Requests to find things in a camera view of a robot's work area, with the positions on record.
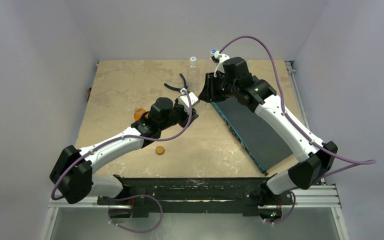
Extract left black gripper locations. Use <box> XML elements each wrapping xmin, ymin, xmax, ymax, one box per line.
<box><xmin>159</xmin><ymin>97</ymin><xmax>198</xmax><ymax>131</ymax></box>

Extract orange bottle cap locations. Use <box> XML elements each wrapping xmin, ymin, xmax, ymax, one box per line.
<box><xmin>155</xmin><ymin>146</ymin><xmax>165</xmax><ymax>155</ymax></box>

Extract clear plastic bottle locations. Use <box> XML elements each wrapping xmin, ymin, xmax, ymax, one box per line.
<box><xmin>210</xmin><ymin>50</ymin><xmax>220</xmax><ymax>64</ymax></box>

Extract orange juice bottle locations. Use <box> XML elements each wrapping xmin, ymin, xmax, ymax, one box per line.
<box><xmin>133</xmin><ymin>107</ymin><xmax>147</xmax><ymax>121</ymax></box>

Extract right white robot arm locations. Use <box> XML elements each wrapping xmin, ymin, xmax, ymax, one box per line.
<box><xmin>198</xmin><ymin>54</ymin><xmax>338</xmax><ymax>204</ymax></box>

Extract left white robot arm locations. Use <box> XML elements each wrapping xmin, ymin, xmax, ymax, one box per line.
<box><xmin>49</xmin><ymin>92</ymin><xmax>199</xmax><ymax>205</ymax></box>

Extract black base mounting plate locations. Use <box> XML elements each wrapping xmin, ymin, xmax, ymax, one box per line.
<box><xmin>97</xmin><ymin>177</ymin><xmax>293</xmax><ymax>221</ymax></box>

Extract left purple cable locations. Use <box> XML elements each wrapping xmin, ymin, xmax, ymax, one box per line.
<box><xmin>50</xmin><ymin>89</ymin><xmax>194</xmax><ymax>201</ymax></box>

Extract purple cable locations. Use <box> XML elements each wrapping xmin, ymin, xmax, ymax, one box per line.
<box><xmin>50</xmin><ymin>89</ymin><xmax>194</xmax><ymax>201</ymax></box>
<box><xmin>219</xmin><ymin>35</ymin><xmax>377</xmax><ymax>178</ymax></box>

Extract blue handled pliers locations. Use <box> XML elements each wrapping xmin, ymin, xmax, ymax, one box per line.
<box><xmin>163</xmin><ymin>73</ymin><xmax>190</xmax><ymax>95</ymax></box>

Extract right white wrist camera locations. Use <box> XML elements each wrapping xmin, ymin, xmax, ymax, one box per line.
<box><xmin>214</xmin><ymin>52</ymin><xmax>230</xmax><ymax>77</ymax></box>

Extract dark network switch box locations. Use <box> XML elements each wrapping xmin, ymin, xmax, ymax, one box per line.
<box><xmin>211</xmin><ymin>98</ymin><xmax>292</xmax><ymax>176</ymax></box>

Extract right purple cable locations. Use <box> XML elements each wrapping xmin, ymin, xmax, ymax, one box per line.
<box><xmin>219</xmin><ymin>35</ymin><xmax>377</xmax><ymax>178</ymax></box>

